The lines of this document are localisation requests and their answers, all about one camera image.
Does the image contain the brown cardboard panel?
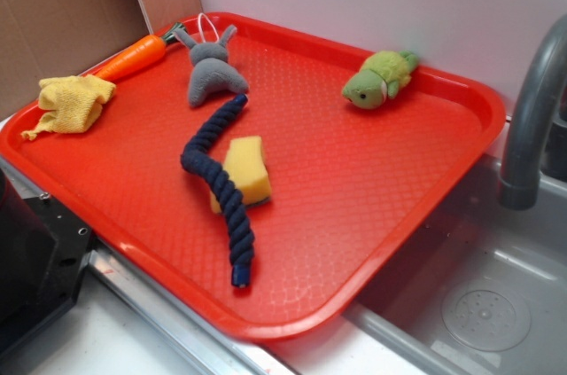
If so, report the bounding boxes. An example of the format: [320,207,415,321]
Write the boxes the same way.
[1,0,201,118]

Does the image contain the green plush turtle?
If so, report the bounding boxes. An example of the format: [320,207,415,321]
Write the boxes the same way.
[341,51,419,110]

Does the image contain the gray toy sink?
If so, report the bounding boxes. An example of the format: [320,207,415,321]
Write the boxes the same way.
[272,158,566,374]

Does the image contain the red plastic tray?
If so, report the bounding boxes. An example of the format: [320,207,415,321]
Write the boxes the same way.
[1,13,505,342]

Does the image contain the gray faucet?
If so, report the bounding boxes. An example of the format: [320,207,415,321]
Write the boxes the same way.
[497,16,566,210]

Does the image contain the dark blue rope toy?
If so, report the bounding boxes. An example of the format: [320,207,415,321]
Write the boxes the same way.
[180,94,255,288]

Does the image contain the orange toy carrot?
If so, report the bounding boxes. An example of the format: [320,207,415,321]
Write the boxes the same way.
[95,22,186,82]

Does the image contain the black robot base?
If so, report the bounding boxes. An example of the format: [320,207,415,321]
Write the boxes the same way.
[1,174,93,356]

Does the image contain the yellow cloth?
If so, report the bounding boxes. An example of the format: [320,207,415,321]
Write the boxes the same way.
[20,74,116,141]

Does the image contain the yellow sponge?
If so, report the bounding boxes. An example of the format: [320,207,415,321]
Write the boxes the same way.
[222,136,272,207]

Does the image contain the gray plush bunny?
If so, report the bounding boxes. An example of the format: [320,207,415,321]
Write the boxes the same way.
[174,12,249,108]

